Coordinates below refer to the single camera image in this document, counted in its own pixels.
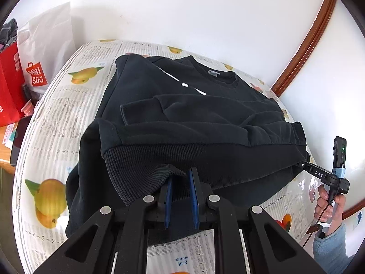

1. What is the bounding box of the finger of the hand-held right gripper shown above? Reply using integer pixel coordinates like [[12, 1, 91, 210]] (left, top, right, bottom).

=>
[[298, 161, 333, 181]]

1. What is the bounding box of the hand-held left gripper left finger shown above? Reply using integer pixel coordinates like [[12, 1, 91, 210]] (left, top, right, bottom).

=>
[[29, 178, 173, 274]]

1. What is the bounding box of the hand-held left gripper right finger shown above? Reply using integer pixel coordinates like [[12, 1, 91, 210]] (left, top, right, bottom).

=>
[[189, 167, 328, 274]]

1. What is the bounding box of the black sweatshirt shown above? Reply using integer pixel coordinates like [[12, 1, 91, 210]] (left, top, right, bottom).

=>
[[65, 54, 311, 239]]

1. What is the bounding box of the person's right forearm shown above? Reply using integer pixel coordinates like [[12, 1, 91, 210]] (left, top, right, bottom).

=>
[[312, 223, 355, 274]]

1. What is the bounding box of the person's right hand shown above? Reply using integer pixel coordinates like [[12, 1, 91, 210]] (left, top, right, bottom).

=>
[[314, 183, 346, 230]]

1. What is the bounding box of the white glossy door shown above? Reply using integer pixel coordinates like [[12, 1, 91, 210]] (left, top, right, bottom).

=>
[[281, 0, 365, 214]]

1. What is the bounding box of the fruit print tablecloth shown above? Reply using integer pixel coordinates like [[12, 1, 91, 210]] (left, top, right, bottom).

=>
[[12, 40, 326, 274]]

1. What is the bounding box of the black smartphone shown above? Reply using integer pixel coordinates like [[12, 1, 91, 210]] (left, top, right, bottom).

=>
[[10, 117, 30, 166]]

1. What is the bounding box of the pink plastic object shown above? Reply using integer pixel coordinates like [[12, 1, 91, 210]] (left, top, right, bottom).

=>
[[21, 100, 36, 115]]

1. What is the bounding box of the colourful paper leaflet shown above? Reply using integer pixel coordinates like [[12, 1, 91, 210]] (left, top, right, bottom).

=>
[[2, 124, 17, 149]]

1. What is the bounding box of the red paper bag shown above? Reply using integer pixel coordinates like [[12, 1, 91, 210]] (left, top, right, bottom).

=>
[[0, 41, 27, 127]]

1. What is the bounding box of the white plastic bag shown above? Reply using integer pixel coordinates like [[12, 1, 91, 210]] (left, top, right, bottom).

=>
[[17, 1, 76, 100]]

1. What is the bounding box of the grey plaid cloth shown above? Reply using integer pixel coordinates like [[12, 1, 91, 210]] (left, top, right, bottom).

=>
[[0, 18, 18, 52]]

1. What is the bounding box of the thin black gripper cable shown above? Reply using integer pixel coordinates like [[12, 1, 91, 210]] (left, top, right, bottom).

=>
[[302, 203, 334, 247]]

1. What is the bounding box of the brown wooden door frame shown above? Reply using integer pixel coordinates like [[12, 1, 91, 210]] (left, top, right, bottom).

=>
[[270, 0, 365, 220]]

